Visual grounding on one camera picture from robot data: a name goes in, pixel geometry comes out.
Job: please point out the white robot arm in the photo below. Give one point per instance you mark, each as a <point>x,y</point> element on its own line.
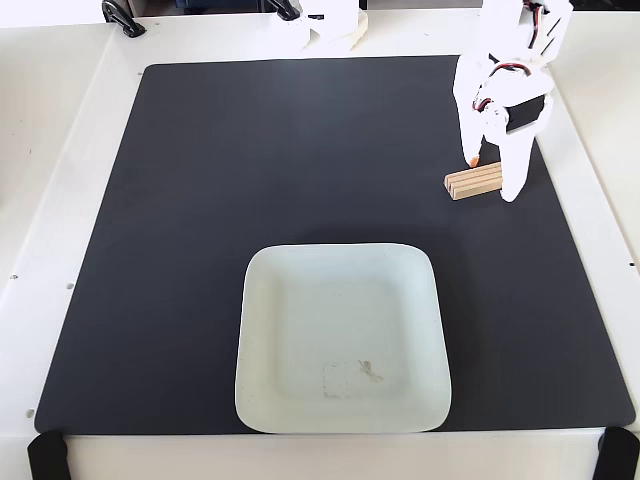
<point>500,25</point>

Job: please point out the white beige robot base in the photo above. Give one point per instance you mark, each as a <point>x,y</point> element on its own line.
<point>335,25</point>

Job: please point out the grooved wooden block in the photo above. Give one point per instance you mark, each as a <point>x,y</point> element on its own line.
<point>472,182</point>

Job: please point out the white square plate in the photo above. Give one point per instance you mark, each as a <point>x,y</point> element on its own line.
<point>310,325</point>

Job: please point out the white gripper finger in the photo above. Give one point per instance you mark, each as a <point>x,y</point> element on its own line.
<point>515,170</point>
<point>469,110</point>

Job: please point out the black rubber mat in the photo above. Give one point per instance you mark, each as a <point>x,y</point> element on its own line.
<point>200,250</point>

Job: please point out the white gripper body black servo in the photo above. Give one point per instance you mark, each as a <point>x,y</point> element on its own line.
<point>524,116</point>

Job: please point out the black table clamp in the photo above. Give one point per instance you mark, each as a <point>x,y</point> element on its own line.
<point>285,9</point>
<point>122,20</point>

